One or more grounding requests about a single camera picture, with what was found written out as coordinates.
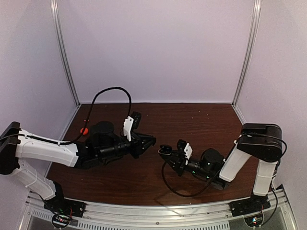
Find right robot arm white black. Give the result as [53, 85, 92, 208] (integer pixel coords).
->
[158, 123, 287, 212]

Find right aluminium frame post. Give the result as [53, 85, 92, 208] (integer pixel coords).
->
[232, 0, 262, 107]

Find left aluminium frame post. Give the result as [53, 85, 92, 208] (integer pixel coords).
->
[50, 0, 81, 107]

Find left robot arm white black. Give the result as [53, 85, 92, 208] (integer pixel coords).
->
[0, 117, 156, 213]

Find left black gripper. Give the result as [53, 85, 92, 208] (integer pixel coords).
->
[98, 131, 156, 160]

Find black earbud charging case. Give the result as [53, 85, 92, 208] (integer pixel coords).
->
[158, 145, 172, 155]

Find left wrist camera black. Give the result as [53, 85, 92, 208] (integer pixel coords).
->
[123, 111, 142, 142]

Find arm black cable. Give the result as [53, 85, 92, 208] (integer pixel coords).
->
[161, 160, 221, 197]
[69, 86, 133, 146]

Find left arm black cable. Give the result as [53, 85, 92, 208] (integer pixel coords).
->
[69, 86, 133, 146]

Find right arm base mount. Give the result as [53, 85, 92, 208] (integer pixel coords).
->
[229, 198, 271, 217]

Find aluminium frame post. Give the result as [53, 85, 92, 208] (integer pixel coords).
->
[50, 0, 81, 107]
[232, 0, 262, 107]

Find orange round case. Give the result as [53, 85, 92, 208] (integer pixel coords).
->
[80, 127, 89, 136]

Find front aluminium rail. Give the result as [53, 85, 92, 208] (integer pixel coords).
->
[17, 189, 298, 230]

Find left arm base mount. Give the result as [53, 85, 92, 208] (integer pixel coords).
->
[43, 199, 86, 218]

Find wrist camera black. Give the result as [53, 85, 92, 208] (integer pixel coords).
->
[123, 111, 142, 142]
[177, 139, 193, 160]

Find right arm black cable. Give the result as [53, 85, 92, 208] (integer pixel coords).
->
[161, 160, 221, 197]

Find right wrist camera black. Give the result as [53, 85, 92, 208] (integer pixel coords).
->
[177, 139, 193, 160]

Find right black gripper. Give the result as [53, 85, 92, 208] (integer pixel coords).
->
[162, 149, 213, 179]

